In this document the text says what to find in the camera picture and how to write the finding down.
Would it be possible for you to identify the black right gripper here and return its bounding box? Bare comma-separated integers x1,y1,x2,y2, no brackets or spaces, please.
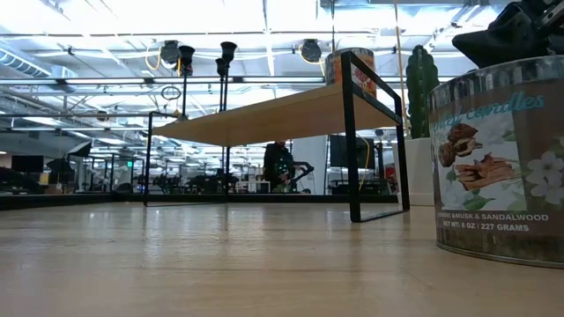
451,0,564,70

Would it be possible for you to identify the sandalwood label candle jar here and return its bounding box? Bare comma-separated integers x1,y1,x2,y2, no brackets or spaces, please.
427,55,564,269

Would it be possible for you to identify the orange label candle jar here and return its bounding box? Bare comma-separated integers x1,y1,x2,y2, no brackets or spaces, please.
324,47,378,100

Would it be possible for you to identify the black candlestick holder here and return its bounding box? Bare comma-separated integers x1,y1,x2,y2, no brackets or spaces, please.
219,41,238,113
177,44,196,122
214,56,228,114

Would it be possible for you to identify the green cactus plant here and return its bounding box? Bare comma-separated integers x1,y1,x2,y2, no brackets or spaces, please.
404,43,442,140

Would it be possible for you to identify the person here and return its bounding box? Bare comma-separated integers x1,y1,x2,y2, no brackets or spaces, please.
263,140,296,194

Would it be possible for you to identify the white background table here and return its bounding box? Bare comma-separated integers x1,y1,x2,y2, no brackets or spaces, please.
234,180,271,195

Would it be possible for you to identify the black softbox studio light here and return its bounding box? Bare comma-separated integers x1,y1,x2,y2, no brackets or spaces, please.
65,140,93,160

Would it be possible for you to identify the black desk monitor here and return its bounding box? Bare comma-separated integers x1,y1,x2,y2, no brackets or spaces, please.
11,154,45,173

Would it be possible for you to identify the yellow hanging cable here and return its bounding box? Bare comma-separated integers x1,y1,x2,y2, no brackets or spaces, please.
357,134,372,191

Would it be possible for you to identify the black wall monitor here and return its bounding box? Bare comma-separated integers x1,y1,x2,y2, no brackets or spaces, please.
328,134,376,170

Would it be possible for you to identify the black ceiling cable reel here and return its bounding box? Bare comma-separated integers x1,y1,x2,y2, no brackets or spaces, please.
158,40,182,66
300,38,323,63

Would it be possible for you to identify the wooden shelf black metal frame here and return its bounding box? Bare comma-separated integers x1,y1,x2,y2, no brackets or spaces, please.
143,49,411,224

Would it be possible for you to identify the black table edge rail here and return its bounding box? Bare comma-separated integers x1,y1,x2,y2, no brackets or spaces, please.
0,192,400,210

